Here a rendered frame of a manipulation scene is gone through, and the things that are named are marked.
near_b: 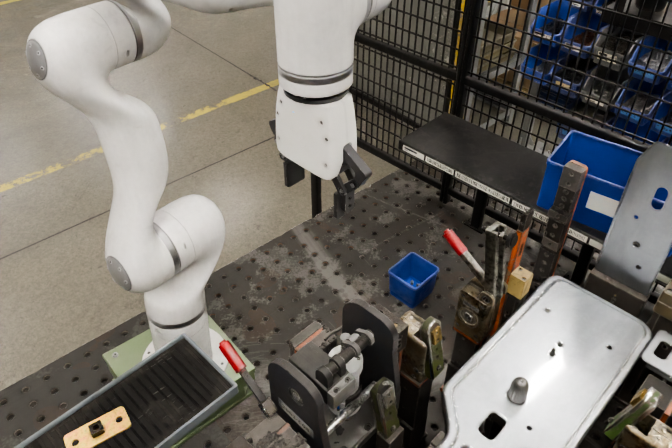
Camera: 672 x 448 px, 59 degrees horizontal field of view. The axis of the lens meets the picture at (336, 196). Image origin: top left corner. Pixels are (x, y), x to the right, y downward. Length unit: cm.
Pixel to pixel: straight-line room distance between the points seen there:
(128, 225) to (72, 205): 225
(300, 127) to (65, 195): 277
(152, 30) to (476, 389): 81
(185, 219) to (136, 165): 16
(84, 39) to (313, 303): 96
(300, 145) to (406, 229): 117
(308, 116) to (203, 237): 52
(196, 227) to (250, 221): 185
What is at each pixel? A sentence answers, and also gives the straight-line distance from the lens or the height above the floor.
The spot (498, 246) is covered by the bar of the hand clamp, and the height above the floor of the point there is 117.
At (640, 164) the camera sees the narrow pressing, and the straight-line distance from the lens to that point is 124.
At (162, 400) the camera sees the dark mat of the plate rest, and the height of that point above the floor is 116.
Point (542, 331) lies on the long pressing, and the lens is 124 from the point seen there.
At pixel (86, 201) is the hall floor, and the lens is 331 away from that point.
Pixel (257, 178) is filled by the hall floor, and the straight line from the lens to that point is 324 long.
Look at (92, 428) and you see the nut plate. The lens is 93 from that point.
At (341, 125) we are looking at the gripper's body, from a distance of 66.
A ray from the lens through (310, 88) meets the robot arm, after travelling 64.
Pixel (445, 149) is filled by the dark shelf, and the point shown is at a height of 103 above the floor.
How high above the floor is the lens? 192
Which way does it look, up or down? 38 degrees down
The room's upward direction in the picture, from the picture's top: straight up
